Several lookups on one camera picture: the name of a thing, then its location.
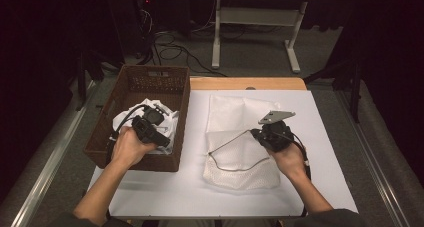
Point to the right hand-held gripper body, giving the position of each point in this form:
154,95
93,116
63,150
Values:
276,137

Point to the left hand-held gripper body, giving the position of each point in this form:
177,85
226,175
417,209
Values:
148,132

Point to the white shirt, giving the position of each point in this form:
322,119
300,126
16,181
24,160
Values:
171,123

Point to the white mesh laundry bag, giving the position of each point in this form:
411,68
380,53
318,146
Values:
240,167

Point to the brown woven basket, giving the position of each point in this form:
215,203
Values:
146,80

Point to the person's left hand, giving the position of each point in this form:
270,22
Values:
126,150

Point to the person's right hand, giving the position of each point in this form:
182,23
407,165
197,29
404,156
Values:
291,162

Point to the grey table grommet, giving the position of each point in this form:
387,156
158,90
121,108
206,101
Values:
250,88

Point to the white table board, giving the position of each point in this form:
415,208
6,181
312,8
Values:
193,193

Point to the dark metal stand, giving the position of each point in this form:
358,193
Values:
81,80
356,90

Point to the person's dark right sleeve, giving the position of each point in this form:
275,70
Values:
333,218

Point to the white-legged desk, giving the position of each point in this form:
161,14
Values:
256,16

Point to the metal floor rail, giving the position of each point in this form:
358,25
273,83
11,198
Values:
50,163
376,173

